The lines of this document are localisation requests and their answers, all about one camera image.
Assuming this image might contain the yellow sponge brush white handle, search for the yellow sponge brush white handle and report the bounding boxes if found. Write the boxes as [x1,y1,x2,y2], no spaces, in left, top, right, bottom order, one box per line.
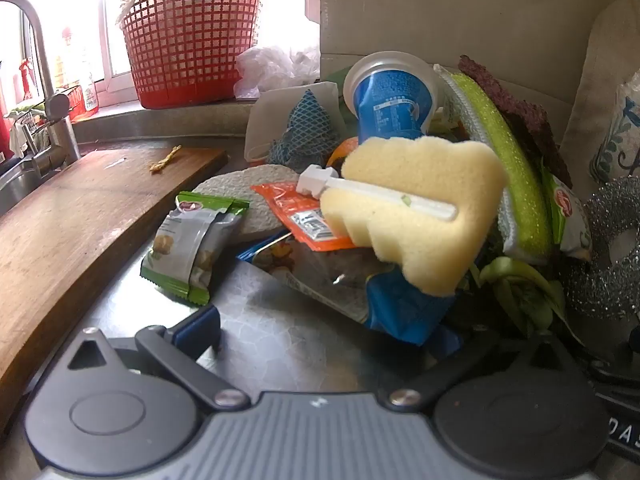
[296,135,511,297]

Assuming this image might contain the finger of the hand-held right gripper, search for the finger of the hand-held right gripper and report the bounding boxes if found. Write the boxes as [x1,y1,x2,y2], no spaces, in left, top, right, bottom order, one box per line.
[585,357,640,463]

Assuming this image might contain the dark red scouring pad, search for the dark red scouring pad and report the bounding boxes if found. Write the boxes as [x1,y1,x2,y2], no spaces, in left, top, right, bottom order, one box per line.
[457,55,573,188]

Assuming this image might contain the white window frame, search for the white window frame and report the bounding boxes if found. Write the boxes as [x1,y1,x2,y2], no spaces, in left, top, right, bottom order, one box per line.
[0,0,321,111]

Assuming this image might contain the yellow food scrap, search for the yellow food scrap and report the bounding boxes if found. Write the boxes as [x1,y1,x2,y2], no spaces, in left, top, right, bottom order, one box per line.
[149,145,183,173]

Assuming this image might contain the green vegetables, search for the green vegetables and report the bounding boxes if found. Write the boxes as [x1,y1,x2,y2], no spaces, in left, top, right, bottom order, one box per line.
[7,102,51,117]

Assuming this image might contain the napa cabbage leaf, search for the napa cabbage leaf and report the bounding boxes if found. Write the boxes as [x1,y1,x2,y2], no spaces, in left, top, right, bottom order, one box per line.
[470,255,568,336]

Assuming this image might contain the steel kitchen faucet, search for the steel kitchen faucet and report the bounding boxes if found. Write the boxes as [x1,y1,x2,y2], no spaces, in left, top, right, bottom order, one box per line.
[0,0,82,181]

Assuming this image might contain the orange snack packet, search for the orange snack packet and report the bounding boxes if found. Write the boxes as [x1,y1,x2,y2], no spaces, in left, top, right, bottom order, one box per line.
[250,180,361,253]

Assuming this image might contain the round white loofah pad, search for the round white loofah pad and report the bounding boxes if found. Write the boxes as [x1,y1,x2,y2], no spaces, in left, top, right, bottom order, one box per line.
[192,167,301,246]

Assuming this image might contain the steel sink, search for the steel sink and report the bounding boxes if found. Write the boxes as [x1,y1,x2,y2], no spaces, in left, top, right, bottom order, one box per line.
[0,157,42,216]

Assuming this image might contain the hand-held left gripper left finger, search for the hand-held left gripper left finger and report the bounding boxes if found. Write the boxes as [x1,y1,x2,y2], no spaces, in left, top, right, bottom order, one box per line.
[65,306,251,411]

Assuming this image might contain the white canvas bag blue print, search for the white canvas bag blue print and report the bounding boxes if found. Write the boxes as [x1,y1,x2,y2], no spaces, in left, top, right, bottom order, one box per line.
[559,0,640,196]

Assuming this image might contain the orange curled wrapper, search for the orange curled wrapper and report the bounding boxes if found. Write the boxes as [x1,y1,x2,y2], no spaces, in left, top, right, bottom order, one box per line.
[325,139,361,171]

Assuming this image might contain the blue yogurt cup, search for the blue yogurt cup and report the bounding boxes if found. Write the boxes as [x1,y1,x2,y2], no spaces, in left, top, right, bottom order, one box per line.
[343,51,446,142]

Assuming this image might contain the white cloth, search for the white cloth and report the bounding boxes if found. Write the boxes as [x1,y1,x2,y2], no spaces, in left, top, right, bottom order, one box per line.
[10,119,32,157]

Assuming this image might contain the green scrub sponge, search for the green scrub sponge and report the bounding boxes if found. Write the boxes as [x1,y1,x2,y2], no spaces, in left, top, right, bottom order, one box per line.
[440,72,553,262]

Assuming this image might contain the red plastic basket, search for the red plastic basket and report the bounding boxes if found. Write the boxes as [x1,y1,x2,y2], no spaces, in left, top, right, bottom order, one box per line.
[112,0,266,110]

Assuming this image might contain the steel wool scrubber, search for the steel wool scrubber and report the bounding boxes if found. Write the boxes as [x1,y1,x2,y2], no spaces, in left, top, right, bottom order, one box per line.
[565,177,640,321]

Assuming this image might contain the wooden cutting board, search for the wooden cutting board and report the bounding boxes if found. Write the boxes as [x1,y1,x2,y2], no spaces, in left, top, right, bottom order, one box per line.
[0,147,229,441]

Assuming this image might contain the green snack packet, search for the green snack packet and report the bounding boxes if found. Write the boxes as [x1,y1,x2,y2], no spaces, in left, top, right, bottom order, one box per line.
[542,170,593,263]
[140,191,251,307]

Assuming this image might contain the blue snack packet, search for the blue snack packet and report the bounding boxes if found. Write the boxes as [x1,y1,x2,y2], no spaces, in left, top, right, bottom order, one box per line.
[235,237,463,346]

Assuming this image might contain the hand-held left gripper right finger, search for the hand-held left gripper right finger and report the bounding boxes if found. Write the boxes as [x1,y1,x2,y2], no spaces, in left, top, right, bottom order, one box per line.
[386,327,581,408]

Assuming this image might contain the white plastic bag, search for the white plastic bag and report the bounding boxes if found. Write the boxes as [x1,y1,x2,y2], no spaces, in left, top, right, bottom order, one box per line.
[234,44,321,101]

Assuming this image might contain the blue mesh cloth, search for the blue mesh cloth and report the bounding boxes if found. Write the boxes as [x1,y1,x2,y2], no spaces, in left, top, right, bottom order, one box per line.
[267,89,346,166]

